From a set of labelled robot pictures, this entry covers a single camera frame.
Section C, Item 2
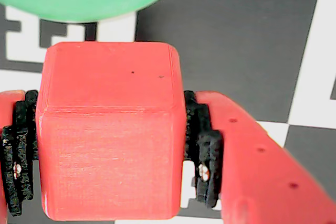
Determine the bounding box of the black white marker checkerboard mat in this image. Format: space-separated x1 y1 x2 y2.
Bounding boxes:
0 0 336 224

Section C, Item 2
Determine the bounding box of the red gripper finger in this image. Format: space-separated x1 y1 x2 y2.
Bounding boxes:
0 89 40 224
183 90 336 224

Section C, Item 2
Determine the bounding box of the red cube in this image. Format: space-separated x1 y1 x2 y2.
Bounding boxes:
35 40 188 221

